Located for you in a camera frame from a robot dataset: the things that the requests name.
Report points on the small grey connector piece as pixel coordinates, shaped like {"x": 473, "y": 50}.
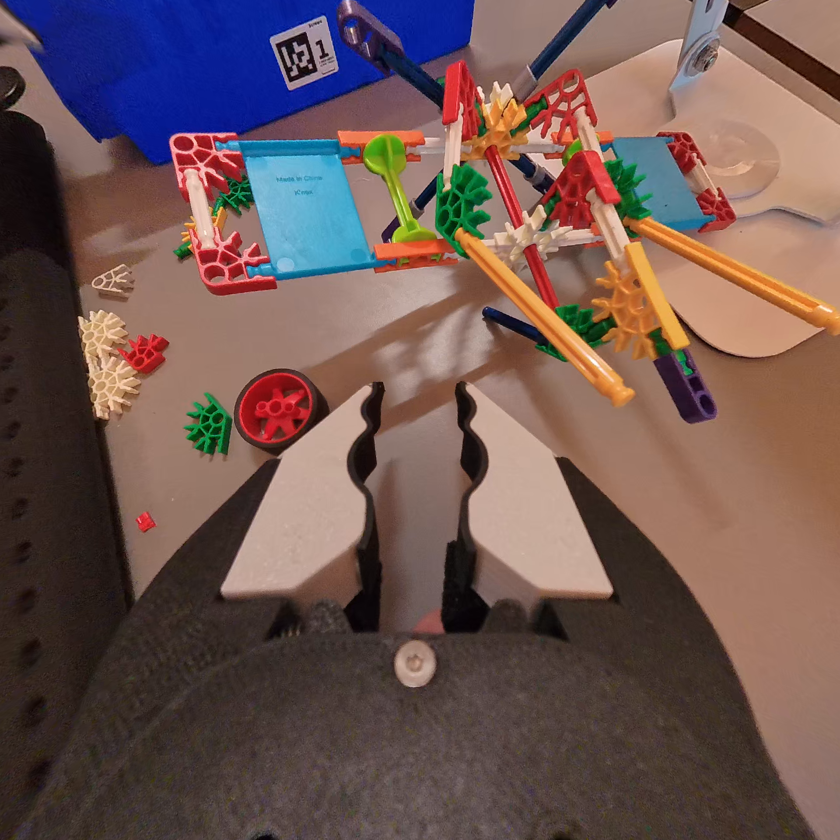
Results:
{"x": 113, "y": 282}

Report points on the red toy wheel black tyre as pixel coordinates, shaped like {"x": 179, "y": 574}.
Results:
{"x": 279, "y": 410}

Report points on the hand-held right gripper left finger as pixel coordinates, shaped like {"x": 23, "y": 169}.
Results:
{"x": 302, "y": 531}

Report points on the tiny red plastic chip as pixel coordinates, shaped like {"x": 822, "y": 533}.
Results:
{"x": 145, "y": 521}

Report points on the yellow connector with green rod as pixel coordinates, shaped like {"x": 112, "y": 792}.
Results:
{"x": 190, "y": 239}

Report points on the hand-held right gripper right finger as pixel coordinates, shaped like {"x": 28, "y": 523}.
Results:
{"x": 531, "y": 531}

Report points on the white snowflake connector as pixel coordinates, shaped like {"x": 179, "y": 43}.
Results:
{"x": 103, "y": 333}
{"x": 113, "y": 388}

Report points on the colourful construction toy airplane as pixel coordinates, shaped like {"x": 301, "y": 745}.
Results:
{"x": 302, "y": 210}

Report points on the green fan connector piece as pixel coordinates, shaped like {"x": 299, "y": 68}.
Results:
{"x": 235, "y": 197}
{"x": 210, "y": 426}

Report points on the white metal stand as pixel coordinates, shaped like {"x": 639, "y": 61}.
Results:
{"x": 754, "y": 98}

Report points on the red fan connector piece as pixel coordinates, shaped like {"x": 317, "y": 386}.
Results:
{"x": 144, "y": 353}

